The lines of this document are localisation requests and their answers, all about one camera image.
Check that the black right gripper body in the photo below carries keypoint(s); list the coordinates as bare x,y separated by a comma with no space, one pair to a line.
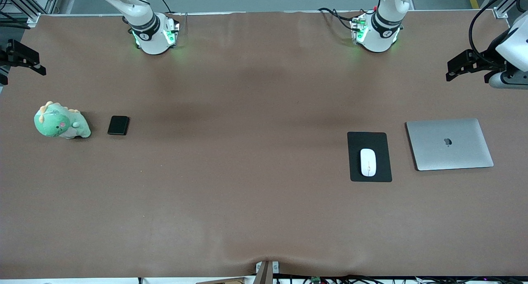
12,54

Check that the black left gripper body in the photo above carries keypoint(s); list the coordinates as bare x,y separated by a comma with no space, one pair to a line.
489,56

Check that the black phone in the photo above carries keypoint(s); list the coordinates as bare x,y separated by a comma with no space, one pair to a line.
118,125

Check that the white computer mouse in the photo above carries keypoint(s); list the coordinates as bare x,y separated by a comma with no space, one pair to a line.
368,162

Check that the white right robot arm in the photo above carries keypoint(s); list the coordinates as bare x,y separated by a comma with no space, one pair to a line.
150,41

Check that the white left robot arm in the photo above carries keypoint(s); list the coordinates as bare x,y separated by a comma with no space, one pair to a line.
381,38

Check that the black mouse pad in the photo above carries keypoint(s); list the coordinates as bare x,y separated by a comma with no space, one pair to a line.
373,140

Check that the green dinosaur plush toy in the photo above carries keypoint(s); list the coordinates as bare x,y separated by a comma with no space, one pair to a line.
55,123

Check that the silver laptop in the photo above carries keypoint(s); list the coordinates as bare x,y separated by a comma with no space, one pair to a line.
449,144

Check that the brown table cover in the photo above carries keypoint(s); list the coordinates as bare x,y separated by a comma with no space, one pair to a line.
206,201

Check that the metal table clamp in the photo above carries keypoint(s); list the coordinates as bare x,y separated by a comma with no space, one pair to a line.
267,271

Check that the aluminium frame profile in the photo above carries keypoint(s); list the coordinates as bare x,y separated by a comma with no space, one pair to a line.
31,3
505,5

